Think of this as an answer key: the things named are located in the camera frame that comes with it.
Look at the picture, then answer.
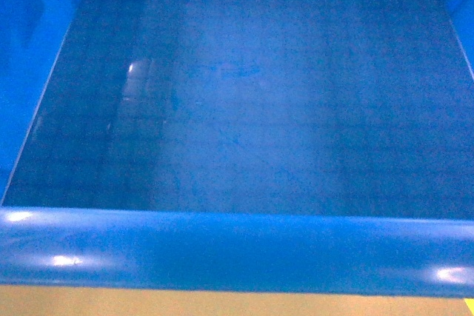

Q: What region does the large blue plastic crate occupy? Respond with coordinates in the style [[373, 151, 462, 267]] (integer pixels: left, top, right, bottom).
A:
[[1, 0, 473, 297]]

